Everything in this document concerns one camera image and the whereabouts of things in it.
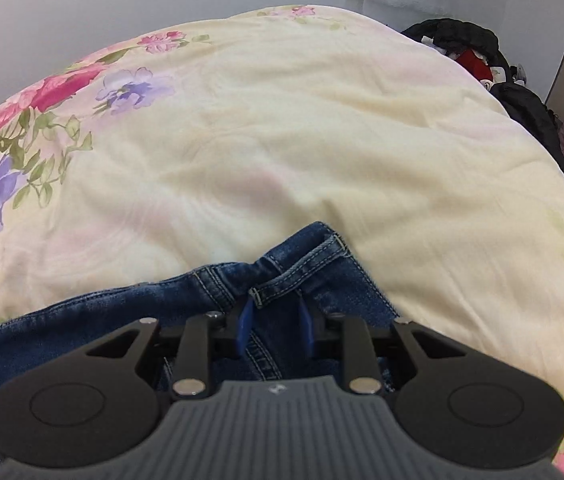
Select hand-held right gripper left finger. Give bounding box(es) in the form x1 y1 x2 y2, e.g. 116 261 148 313
84 299 254 402

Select floral yellow blanket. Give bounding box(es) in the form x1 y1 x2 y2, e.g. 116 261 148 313
0 5 564 480

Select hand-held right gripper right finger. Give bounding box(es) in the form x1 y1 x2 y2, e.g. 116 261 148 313
297 299 469 397

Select black puffer jacket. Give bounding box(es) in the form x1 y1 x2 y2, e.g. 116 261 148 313
401 18 513 83

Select blue denim pants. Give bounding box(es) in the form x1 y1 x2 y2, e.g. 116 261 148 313
0 221 403 480

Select black bag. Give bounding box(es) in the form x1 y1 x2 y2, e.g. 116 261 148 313
489 81 564 177

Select red cloth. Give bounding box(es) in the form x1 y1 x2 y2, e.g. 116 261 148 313
456 48 495 83

